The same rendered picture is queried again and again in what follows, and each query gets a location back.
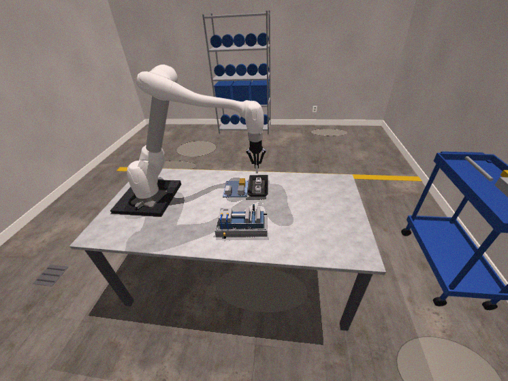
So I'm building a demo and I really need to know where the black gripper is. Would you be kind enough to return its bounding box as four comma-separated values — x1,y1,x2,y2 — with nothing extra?
246,141,266,173

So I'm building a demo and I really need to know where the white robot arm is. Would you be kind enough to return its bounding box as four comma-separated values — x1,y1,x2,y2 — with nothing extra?
127,65,264,209

